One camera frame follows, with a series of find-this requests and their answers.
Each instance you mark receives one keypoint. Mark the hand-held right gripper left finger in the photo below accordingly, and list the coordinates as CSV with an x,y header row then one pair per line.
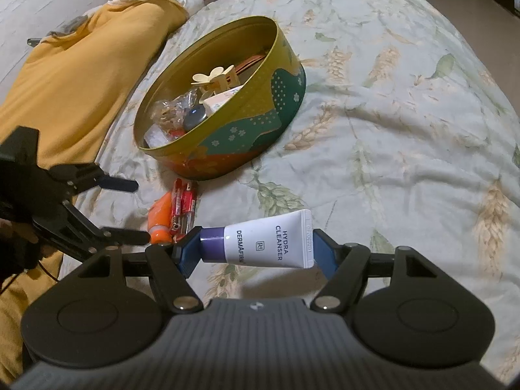
x,y
189,252

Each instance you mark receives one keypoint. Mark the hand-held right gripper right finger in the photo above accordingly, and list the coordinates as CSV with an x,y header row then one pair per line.
x,y
325,252

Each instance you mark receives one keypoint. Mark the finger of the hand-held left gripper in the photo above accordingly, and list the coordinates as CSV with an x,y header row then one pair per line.
x,y
81,231
118,184

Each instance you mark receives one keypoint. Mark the red lip gloss tube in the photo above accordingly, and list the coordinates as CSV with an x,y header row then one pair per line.
x,y
183,207

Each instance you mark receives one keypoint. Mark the white purple cream tube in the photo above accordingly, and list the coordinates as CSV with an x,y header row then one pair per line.
x,y
264,243

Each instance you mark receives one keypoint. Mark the clear plastic packet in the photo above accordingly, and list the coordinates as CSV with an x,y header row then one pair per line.
x,y
156,136

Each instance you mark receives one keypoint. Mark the black round compact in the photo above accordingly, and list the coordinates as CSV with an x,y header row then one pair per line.
x,y
195,118

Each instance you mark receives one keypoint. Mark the pink tissue packet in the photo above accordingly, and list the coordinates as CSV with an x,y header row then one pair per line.
x,y
219,99

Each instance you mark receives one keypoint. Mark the round decorated metal tin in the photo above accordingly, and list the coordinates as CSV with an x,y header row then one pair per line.
x,y
252,130

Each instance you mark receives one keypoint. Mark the cream flower hair clip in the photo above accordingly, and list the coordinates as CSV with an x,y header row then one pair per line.
x,y
211,75

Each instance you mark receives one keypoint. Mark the orange stick sachet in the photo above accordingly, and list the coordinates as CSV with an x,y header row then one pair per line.
x,y
250,63

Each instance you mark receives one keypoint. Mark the person's left hand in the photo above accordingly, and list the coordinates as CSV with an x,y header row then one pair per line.
x,y
16,231

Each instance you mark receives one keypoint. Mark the yellow blanket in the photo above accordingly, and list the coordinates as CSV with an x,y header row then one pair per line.
x,y
81,89

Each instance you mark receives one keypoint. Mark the grey cloth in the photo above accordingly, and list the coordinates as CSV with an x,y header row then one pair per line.
x,y
69,26

